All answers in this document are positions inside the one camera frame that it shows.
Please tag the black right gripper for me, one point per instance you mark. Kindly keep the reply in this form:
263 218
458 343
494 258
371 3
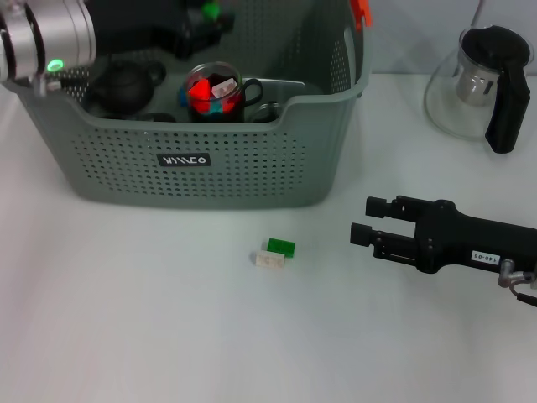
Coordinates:
461 239

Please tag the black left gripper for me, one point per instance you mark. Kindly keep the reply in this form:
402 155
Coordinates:
134 25

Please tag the green building brick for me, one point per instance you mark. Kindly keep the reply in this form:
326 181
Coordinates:
282 245
210 9

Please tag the white building brick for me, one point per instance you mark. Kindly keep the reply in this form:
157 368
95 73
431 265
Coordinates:
270 260
223 87

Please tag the orange-red slope building block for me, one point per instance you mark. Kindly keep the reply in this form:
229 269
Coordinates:
199 90

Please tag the blue square building block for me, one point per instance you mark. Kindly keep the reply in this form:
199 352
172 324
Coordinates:
181 98

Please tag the glass teacup black base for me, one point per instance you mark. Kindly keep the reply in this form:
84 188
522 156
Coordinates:
155 117
251 92
266 111

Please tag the teal building block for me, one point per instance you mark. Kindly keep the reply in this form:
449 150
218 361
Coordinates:
216 112

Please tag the silver right elbow connector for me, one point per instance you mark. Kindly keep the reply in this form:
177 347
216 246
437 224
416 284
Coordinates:
504 275

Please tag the grey perforated storage bin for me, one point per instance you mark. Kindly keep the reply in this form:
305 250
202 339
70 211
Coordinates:
251 168

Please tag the black clay teapot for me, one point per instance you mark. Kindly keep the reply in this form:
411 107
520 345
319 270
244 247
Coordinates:
126 88

